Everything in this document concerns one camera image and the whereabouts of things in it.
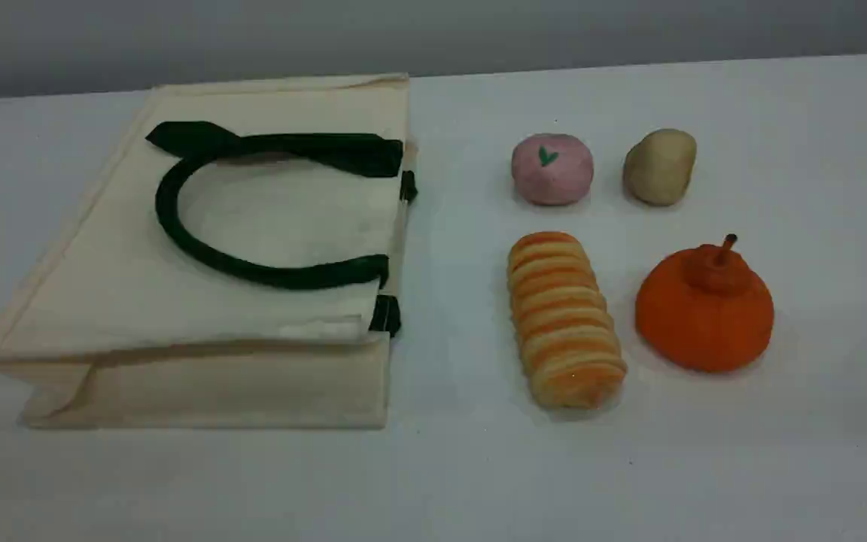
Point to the pink toy peach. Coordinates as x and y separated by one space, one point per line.
554 181

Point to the orange toy fruit with stem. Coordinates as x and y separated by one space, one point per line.
704 324

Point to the striped toy bread loaf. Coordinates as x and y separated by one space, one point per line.
565 324

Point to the beige toy potato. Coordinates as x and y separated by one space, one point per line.
659 169

